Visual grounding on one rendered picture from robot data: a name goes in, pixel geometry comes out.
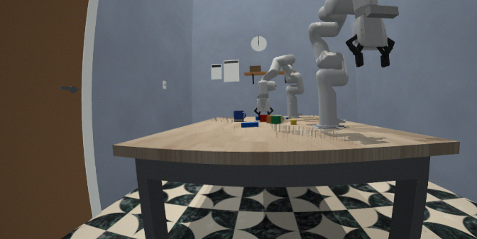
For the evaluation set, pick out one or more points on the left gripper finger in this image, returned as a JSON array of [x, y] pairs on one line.
[[385, 53], [356, 51]]

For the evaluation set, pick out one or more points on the orange cube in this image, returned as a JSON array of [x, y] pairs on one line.
[[268, 118]]

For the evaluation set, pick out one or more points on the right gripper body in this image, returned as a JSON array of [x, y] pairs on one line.
[[263, 104]]

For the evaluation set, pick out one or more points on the dark blue mug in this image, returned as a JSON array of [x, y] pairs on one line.
[[238, 116]]

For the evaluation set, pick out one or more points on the green cube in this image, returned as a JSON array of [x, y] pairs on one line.
[[275, 119]]

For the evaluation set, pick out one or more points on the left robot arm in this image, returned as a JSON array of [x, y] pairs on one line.
[[334, 71]]

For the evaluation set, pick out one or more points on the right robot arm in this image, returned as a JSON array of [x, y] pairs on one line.
[[291, 90]]

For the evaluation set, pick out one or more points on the blue rectangular bar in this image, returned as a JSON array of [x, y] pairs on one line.
[[251, 124]]

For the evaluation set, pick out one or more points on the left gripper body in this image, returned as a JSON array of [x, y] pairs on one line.
[[371, 32]]

